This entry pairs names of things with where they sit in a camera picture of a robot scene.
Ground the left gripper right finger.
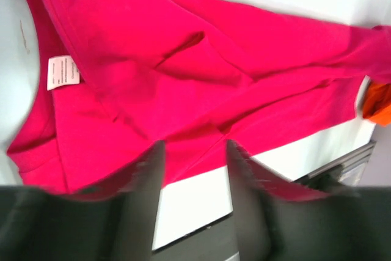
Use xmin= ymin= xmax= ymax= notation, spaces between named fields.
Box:
xmin=227 ymin=140 xmax=390 ymax=260

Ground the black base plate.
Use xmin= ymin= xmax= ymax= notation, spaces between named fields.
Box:
xmin=152 ymin=213 xmax=239 ymax=261

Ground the orange t shirt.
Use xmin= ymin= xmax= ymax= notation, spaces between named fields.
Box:
xmin=362 ymin=81 xmax=391 ymax=127

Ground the magenta t shirt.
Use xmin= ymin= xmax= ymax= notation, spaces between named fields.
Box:
xmin=7 ymin=0 xmax=390 ymax=195

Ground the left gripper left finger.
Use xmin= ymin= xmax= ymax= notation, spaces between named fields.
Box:
xmin=1 ymin=141 xmax=165 ymax=260

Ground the aluminium rail frame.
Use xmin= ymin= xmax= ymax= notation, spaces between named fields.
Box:
xmin=294 ymin=141 xmax=376 ymax=191

